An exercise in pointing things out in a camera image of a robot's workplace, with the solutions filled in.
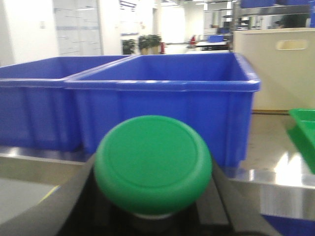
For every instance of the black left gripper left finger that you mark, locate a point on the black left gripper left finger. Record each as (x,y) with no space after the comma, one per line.
(66,212)

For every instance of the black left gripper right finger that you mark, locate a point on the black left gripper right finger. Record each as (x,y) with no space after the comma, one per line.
(223,211)

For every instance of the green push button switch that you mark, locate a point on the green push button switch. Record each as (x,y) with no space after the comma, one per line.
(152,165)

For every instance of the blue bin beside trays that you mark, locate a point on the blue bin beside trays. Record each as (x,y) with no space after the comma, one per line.
(212,93)

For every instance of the blue bin far left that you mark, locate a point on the blue bin far left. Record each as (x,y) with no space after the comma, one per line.
(36,109)

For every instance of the green plastic tray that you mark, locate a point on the green plastic tray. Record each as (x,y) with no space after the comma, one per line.
(302,133)

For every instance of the cream plastic storage basket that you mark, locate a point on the cream plastic storage basket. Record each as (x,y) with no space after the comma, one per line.
(284,60)

